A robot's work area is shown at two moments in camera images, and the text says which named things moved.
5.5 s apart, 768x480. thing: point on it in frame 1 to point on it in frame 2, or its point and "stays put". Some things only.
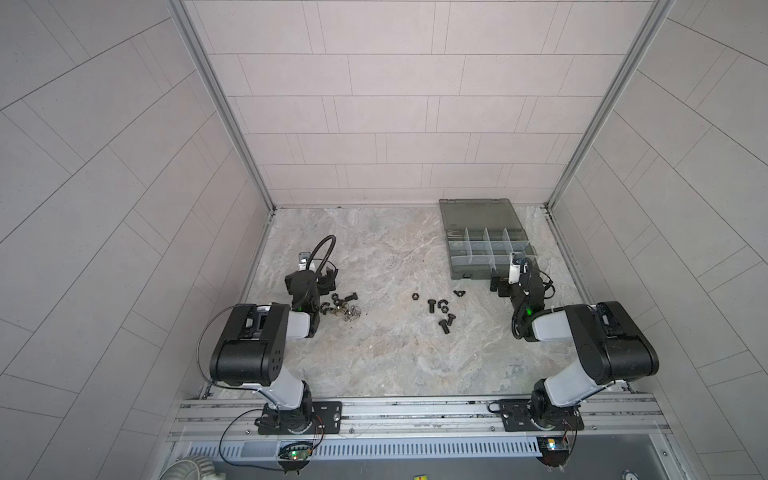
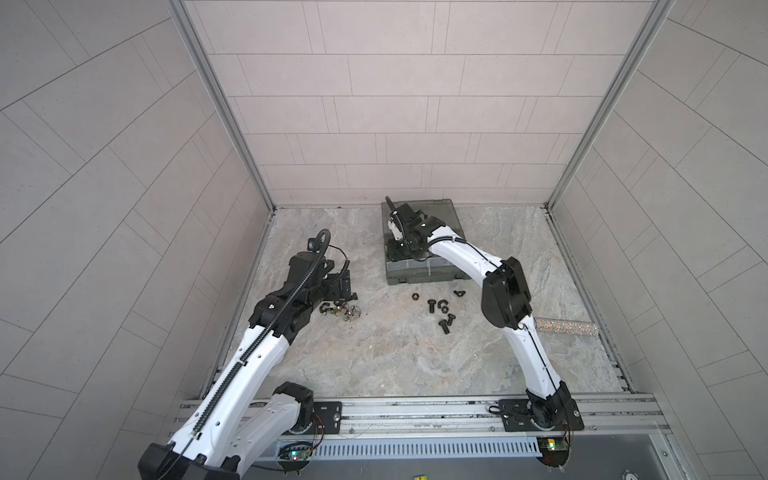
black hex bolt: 443,323 stays put
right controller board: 554,450 stays put
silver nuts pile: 349,313 stays put
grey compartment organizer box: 482,234 to 434,268
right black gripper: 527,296 to 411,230
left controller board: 294,456 stays put
